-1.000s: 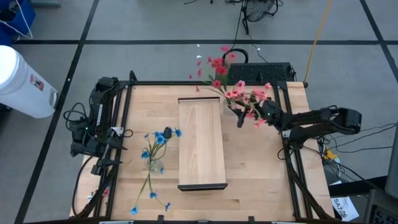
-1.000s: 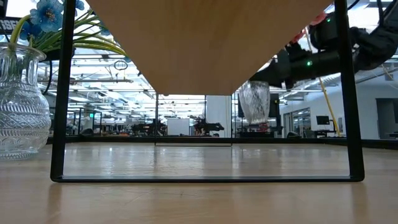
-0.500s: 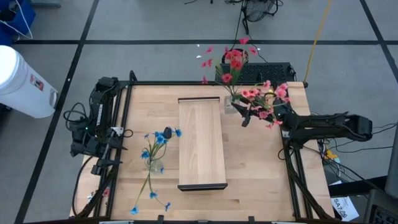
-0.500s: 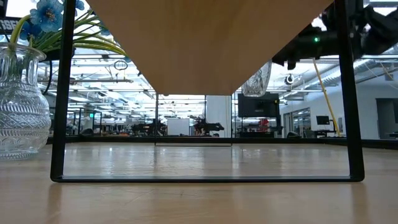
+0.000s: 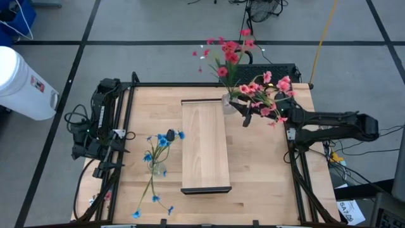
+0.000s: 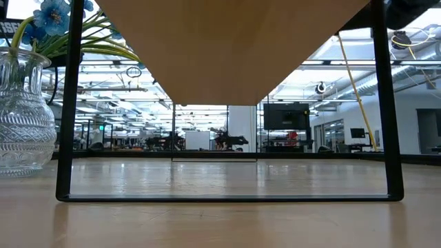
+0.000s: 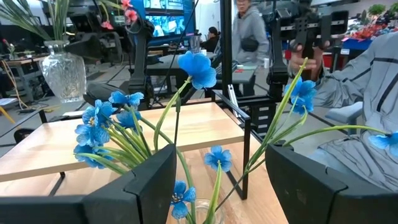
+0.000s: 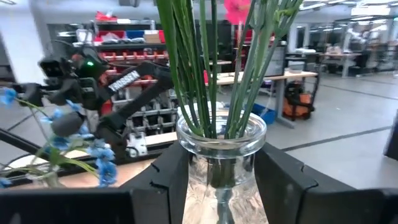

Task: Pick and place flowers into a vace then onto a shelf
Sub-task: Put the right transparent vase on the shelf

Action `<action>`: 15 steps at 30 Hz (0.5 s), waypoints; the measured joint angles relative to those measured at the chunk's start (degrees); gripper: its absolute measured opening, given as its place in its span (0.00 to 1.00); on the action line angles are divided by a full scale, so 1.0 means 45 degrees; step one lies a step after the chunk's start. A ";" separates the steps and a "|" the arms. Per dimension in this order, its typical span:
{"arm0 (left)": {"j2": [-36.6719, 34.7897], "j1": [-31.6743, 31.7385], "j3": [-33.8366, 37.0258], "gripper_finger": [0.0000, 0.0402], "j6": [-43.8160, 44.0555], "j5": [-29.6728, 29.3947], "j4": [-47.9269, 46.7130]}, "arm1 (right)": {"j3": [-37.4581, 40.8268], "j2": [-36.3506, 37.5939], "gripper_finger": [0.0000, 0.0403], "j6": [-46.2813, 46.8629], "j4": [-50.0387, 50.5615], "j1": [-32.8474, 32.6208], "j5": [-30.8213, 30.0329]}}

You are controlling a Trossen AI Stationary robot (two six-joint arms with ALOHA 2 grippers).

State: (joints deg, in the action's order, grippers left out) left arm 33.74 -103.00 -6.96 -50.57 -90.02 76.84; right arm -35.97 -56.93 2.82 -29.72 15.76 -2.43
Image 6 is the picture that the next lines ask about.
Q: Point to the small black monitor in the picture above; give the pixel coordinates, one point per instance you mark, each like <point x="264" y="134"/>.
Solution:
<point x="357" y="133"/>

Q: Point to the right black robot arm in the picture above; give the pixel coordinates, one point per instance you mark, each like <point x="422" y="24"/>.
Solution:
<point x="410" y="12"/>

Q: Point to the large blue flower bunch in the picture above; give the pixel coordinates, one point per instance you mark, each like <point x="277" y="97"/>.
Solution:
<point x="103" y="44"/>

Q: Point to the wooden shelf black frame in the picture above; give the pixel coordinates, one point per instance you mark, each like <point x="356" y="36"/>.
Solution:
<point x="234" y="51"/>

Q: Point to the black background robot arm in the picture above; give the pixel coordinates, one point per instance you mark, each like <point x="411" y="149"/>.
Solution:
<point x="229" y="140"/>
<point x="165" y="141"/>

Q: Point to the round ribbed glass vase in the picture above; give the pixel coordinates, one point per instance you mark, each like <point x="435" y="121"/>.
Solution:
<point x="24" y="131"/>

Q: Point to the black table frame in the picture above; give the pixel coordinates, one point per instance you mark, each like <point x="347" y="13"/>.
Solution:
<point x="213" y="155"/>

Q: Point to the white board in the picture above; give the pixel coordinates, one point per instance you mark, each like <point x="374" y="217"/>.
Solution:
<point x="197" y="140"/>

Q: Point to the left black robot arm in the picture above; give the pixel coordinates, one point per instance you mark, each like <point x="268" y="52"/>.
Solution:
<point x="3" y="34"/>

